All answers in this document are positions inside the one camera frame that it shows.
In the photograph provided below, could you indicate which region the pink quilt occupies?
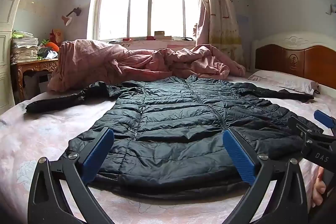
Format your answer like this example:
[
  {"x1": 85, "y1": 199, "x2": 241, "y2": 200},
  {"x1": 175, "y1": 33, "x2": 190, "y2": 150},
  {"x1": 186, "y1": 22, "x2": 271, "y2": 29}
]
[{"x1": 47, "y1": 39, "x2": 246, "y2": 92}]

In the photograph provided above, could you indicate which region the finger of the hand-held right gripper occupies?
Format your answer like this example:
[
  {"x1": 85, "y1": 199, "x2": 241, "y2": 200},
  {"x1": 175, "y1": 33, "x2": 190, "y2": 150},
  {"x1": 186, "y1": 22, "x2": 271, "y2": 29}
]
[
  {"x1": 287, "y1": 116, "x2": 319, "y2": 155},
  {"x1": 314, "y1": 110, "x2": 336, "y2": 135}
]

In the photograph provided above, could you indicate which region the stack of papers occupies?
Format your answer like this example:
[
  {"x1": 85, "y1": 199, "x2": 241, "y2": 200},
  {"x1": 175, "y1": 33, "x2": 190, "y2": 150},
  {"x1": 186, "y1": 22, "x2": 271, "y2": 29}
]
[{"x1": 11, "y1": 30, "x2": 39, "y2": 64}]

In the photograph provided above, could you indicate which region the wall lamp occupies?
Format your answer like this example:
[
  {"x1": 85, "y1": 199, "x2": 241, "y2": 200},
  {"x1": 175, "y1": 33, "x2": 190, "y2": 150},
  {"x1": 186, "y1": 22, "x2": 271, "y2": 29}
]
[{"x1": 62, "y1": 7, "x2": 82, "y2": 26}]

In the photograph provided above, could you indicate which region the red decoration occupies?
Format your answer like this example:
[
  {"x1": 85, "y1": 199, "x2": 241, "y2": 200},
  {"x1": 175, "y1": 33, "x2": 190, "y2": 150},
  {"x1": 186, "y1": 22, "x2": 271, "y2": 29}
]
[{"x1": 50, "y1": 28, "x2": 66, "y2": 46}]

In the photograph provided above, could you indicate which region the black puffer jacket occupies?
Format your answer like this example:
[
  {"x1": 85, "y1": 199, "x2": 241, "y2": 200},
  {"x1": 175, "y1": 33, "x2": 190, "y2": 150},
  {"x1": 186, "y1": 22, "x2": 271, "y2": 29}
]
[{"x1": 25, "y1": 75, "x2": 324, "y2": 194}]

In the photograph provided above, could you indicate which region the wooden bed headboard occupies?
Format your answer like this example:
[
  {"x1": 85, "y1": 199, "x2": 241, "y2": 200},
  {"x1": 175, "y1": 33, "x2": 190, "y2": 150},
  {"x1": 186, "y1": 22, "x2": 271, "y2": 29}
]
[{"x1": 251, "y1": 31, "x2": 336, "y2": 88}]

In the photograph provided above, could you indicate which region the orange plush toy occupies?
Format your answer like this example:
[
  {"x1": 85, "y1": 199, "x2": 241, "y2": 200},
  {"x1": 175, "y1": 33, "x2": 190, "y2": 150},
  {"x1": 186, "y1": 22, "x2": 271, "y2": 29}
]
[{"x1": 39, "y1": 39, "x2": 60, "y2": 52}]

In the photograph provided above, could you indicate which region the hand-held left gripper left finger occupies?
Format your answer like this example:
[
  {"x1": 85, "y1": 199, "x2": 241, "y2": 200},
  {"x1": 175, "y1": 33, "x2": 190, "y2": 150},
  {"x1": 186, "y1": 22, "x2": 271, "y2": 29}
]
[{"x1": 28, "y1": 127, "x2": 115, "y2": 224}]

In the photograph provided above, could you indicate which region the stack of books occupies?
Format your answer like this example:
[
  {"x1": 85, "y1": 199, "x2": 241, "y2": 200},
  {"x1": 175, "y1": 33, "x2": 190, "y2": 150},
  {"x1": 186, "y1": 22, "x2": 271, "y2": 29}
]
[{"x1": 154, "y1": 30, "x2": 172, "y2": 39}]

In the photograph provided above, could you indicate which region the carved wooden side table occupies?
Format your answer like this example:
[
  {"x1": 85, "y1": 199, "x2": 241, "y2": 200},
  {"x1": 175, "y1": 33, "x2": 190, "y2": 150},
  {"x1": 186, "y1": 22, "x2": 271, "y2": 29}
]
[{"x1": 12, "y1": 58, "x2": 59, "y2": 102}]

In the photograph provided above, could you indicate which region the white cabinet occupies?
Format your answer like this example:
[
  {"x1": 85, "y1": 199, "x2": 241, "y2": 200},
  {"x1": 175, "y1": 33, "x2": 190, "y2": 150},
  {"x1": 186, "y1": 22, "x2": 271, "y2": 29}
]
[{"x1": 0, "y1": 0, "x2": 21, "y2": 115}]

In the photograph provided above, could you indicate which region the pale pink pillow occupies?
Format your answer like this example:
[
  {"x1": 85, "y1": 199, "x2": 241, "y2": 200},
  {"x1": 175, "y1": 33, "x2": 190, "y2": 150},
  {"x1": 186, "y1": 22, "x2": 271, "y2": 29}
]
[{"x1": 248, "y1": 70, "x2": 319, "y2": 95}]

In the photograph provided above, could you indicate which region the person's right hand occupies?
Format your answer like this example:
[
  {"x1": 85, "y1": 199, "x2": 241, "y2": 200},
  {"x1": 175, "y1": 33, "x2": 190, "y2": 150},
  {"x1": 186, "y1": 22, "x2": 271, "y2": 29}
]
[{"x1": 312, "y1": 167, "x2": 327, "y2": 208}]

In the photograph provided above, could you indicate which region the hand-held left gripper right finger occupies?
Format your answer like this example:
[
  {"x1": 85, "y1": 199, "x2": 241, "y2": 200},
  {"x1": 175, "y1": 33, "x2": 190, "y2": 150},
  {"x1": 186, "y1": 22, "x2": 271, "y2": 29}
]
[{"x1": 222, "y1": 129, "x2": 309, "y2": 224}]

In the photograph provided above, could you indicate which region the black plastic bag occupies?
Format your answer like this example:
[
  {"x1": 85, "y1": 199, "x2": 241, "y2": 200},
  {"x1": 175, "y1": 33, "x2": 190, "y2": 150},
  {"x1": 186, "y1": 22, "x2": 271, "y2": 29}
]
[{"x1": 37, "y1": 47, "x2": 55, "y2": 60}]

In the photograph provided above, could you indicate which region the floral print curtain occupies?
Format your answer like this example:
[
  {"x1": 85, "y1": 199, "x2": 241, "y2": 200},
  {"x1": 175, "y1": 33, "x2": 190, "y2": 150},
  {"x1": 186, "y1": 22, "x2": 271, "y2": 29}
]
[{"x1": 196, "y1": 0, "x2": 247, "y2": 69}]

